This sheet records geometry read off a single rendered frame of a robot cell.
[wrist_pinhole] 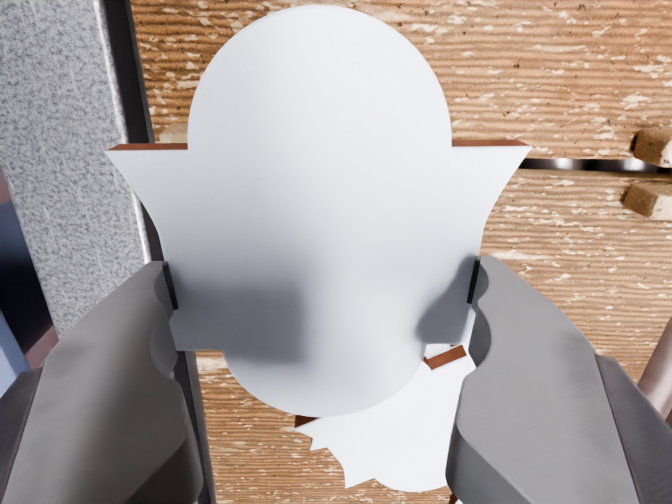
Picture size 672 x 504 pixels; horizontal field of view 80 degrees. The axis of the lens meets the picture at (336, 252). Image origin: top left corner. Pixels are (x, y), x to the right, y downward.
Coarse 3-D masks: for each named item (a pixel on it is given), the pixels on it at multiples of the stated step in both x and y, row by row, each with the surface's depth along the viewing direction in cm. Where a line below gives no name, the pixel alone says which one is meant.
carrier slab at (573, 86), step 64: (192, 0) 20; (256, 0) 20; (320, 0) 20; (384, 0) 20; (448, 0) 20; (512, 0) 20; (576, 0) 21; (640, 0) 21; (192, 64) 21; (448, 64) 22; (512, 64) 22; (576, 64) 22; (640, 64) 22; (512, 128) 23; (576, 128) 23; (640, 128) 24
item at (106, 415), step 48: (144, 288) 10; (96, 336) 9; (144, 336) 9; (48, 384) 8; (96, 384) 8; (144, 384) 8; (48, 432) 7; (96, 432) 7; (144, 432) 7; (192, 432) 8; (48, 480) 6; (96, 480) 6; (144, 480) 6; (192, 480) 7
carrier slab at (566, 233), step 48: (528, 192) 25; (576, 192) 25; (624, 192) 25; (528, 240) 27; (576, 240) 27; (624, 240) 27; (576, 288) 28; (624, 288) 28; (624, 336) 30; (240, 384) 31; (240, 432) 34; (288, 432) 34; (240, 480) 36; (288, 480) 37; (336, 480) 37
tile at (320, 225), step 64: (256, 64) 10; (320, 64) 10; (384, 64) 10; (192, 128) 11; (256, 128) 11; (320, 128) 11; (384, 128) 11; (448, 128) 11; (192, 192) 11; (256, 192) 12; (320, 192) 12; (384, 192) 12; (448, 192) 12; (192, 256) 12; (256, 256) 12; (320, 256) 12; (384, 256) 13; (448, 256) 13; (192, 320) 13; (256, 320) 13; (320, 320) 14; (384, 320) 14; (448, 320) 14; (256, 384) 15; (320, 384) 15; (384, 384) 15
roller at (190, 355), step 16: (128, 0) 22; (128, 16) 22; (144, 96) 24; (144, 112) 25; (192, 352) 32; (192, 368) 33; (192, 384) 34; (208, 448) 37; (208, 464) 38; (208, 480) 40
